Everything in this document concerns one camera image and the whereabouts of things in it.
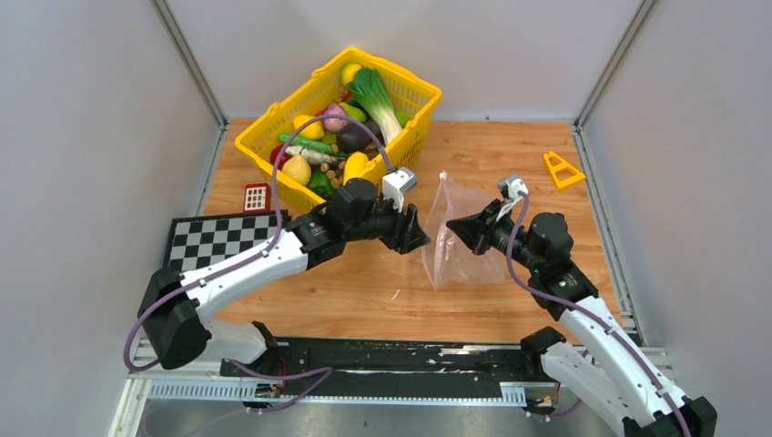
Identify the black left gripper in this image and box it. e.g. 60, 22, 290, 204
345, 189, 432, 255

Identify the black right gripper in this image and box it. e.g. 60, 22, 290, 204
445, 199, 543, 274

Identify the clear zip top bag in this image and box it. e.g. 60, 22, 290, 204
421, 169, 513, 292

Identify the yellow plastic basket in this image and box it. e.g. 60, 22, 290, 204
235, 46, 442, 182

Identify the green white bok choy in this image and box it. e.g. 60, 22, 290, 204
348, 67, 402, 146

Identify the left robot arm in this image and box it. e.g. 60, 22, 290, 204
132, 168, 431, 376

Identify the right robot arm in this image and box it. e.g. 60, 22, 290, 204
447, 200, 717, 436

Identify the green bell pepper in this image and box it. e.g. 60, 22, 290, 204
307, 168, 336, 200

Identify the yellow triangle toy block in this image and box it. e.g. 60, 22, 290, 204
543, 151, 586, 190

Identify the dark purple eggplant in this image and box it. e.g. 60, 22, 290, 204
335, 123, 372, 153

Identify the green cucumber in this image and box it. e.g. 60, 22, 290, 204
290, 136, 348, 158

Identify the beige pear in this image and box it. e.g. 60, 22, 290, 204
282, 155, 312, 187

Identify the purple onion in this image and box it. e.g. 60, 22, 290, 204
322, 103, 349, 134

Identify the yellow lemon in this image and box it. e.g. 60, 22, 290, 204
292, 115, 326, 140

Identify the red window toy block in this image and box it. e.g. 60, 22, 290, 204
242, 183, 271, 213

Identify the yellow green lime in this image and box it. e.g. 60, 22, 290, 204
340, 63, 362, 87

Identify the black white checkerboard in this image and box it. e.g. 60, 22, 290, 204
161, 211, 278, 272

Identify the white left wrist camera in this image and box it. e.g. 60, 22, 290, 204
381, 168, 418, 212

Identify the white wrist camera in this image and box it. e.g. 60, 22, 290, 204
381, 168, 418, 212
497, 173, 529, 214

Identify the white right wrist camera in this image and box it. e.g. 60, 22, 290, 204
497, 173, 529, 214

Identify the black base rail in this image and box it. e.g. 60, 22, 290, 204
249, 337, 556, 400

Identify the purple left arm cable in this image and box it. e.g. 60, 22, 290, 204
123, 114, 396, 374

